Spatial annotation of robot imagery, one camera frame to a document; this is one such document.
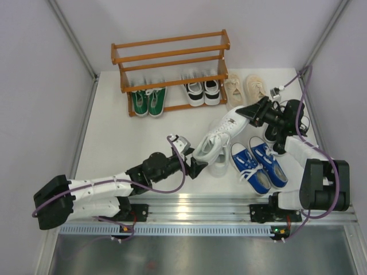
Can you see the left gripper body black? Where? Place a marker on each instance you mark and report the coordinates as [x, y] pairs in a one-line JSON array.
[[173, 165]]

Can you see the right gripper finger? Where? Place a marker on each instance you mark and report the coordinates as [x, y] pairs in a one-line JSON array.
[[250, 112], [265, 103]]

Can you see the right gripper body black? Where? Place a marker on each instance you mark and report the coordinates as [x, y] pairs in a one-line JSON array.
[[273, 117]]

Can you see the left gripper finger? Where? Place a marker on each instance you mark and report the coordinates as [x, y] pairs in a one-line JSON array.
[[189, 151], [196, 167]]

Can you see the beige sneaker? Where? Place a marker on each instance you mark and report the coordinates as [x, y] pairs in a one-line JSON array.
[[234, 91], [254, 88]]

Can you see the black white sneaker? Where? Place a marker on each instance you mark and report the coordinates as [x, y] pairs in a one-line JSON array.
[[194, 93], [211, 92]]

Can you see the green sneaker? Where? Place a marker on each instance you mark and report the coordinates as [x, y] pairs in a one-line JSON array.
[[156, 99], [140, 103]]

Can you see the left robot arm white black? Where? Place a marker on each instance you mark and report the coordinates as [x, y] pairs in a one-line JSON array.
[[62, 200]]

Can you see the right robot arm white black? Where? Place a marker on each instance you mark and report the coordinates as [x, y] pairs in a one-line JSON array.
[[325, 183]]

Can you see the wooden two-tier shoe rack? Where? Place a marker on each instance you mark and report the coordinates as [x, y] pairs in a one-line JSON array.
[[171, 62]]

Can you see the black canvas sneaker lower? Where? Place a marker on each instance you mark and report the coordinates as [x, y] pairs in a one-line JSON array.
[[278, 135]]

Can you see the blue sneaker left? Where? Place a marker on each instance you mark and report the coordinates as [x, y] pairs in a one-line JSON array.
[[249, 169]]

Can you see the blue sneaker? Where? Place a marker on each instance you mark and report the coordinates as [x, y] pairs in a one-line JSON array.
[[249, 169], [266, 156]]

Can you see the blue sneaker right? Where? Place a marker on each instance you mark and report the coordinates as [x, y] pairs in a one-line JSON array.
[[266, 156]]

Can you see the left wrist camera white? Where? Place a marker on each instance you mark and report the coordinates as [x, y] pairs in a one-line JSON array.
[[179, 144]]

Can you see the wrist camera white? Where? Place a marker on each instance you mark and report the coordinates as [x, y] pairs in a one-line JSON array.
[[179, 144], [275, 94]]

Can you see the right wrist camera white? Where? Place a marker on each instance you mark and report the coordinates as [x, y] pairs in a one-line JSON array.
[[275, 94]]

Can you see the aluminium mounting rail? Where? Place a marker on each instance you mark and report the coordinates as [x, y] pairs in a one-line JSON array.
[[198, 209]]

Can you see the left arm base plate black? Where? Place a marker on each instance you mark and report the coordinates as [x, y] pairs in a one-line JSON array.
[[137, 213]]

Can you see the slotted grey cable duct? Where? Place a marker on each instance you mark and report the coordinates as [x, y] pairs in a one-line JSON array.
[[173, 230]]

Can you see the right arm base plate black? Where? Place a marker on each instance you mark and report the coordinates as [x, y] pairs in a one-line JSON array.
[[263, 213]]

